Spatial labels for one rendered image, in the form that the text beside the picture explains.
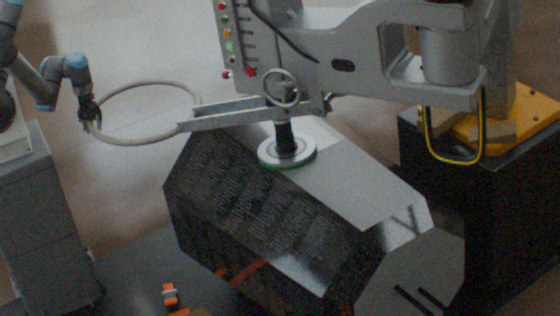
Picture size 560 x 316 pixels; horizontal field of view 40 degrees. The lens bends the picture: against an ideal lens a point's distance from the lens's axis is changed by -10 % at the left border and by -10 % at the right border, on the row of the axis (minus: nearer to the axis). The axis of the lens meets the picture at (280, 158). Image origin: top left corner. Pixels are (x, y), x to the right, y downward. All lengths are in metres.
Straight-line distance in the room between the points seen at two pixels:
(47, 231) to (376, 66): 1.76
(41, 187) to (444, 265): 1.73
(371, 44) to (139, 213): 2.23
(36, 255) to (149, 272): 0.64
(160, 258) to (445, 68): 2.06
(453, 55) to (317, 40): 0.45
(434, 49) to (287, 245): 0.87
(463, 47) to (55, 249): 2.10
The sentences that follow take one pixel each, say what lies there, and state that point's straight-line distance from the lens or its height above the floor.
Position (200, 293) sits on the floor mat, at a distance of 3.82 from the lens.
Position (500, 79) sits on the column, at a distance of 3.22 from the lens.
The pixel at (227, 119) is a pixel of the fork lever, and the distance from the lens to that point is 3.05.
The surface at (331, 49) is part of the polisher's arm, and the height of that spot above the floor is 1.36.
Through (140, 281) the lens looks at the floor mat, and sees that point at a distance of 3.98.
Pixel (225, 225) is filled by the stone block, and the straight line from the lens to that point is 3.12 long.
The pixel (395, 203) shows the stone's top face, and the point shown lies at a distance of 2.76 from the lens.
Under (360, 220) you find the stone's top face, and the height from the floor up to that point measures 0.85.
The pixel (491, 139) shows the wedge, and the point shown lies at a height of 0.80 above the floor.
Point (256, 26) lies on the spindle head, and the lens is 2.71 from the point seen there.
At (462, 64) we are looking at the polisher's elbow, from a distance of 2.50.
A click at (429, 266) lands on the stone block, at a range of 2.84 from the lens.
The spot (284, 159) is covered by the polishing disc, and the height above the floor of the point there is 0.88.
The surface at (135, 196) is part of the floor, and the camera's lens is 4.60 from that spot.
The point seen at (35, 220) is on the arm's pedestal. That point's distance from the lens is 3.63.
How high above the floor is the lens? 2.50
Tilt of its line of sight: 33 degrees down
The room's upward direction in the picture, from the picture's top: 10 degrees counter-clockwise
